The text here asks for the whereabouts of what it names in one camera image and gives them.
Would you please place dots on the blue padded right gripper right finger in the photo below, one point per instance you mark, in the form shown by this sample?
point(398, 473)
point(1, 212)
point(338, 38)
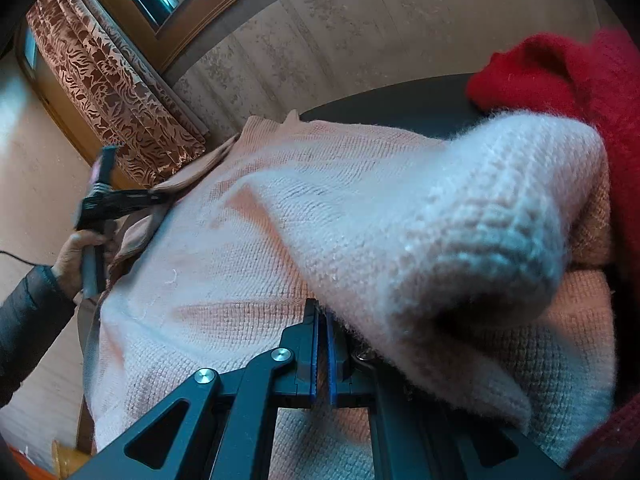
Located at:
point(351, 372)

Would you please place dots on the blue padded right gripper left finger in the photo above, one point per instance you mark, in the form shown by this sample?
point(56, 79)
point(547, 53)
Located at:
point(296, 382)

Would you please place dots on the pink knitted sweater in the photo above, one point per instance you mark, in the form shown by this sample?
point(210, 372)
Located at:
point(474, 265)

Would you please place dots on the person's left hand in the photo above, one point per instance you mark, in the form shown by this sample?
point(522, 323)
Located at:
point(67, 267)

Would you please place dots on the brown floral curtain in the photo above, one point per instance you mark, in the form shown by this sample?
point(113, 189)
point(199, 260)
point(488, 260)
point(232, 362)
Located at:
point(115, 90)

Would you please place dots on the dark object on windowsill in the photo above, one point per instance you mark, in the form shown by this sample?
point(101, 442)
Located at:
point(158, 9)

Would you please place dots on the red knitted garment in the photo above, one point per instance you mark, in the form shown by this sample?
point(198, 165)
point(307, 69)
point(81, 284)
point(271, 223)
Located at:
point(596, 83)

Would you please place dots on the wooden window frame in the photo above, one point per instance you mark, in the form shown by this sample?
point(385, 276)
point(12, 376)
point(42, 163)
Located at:
point(190, 5)

